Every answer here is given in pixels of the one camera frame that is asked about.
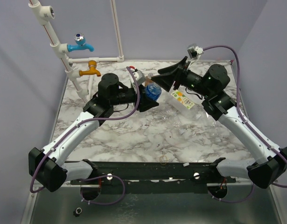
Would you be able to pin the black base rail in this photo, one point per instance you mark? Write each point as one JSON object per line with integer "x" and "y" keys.
{"x": 152, "y": 178}

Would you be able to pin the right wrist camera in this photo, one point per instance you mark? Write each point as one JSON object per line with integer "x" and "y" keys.
{"x": 194, "y": 53}

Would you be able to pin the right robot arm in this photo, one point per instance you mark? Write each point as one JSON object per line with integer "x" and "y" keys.
{"x": 269, "y": 160}

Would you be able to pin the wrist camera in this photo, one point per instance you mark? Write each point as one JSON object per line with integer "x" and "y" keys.
{"x": 194, "y": 53}
{"x": 138, "y": 74}

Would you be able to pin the yellow rubber band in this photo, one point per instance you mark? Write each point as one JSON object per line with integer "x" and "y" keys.
{"x": 163, "y": 159}

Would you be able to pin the small black white knob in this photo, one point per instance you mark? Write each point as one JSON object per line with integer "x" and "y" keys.
{"x": 77, "y": 212}

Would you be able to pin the golden energy drink bottle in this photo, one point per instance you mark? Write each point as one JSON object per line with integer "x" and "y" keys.
{"x": 148, "y": 79}

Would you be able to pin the blue label water bottle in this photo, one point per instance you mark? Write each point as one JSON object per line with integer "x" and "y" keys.
{"x": 153, "y": 91}

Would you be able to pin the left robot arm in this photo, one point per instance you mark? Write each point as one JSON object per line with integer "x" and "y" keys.
{"x": 48, "y": 165}

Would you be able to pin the orange faucet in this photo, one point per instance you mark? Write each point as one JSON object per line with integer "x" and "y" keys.
{"x": 92, "y": 65}

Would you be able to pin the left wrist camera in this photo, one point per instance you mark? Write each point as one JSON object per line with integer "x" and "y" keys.
{"x": 138, "y": 74}

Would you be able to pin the orange label clear bottle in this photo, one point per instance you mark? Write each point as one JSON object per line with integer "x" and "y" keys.
{"x": 184, "y": 105}

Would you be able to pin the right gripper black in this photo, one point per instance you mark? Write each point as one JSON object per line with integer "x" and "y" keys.
{"x": 178, "y": 76}

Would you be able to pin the blue faucet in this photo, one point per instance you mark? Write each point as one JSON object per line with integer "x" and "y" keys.
{"x": 80, "y": 44}

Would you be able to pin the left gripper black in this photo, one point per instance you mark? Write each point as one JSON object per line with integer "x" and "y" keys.
{"x": 145, "y": 102}

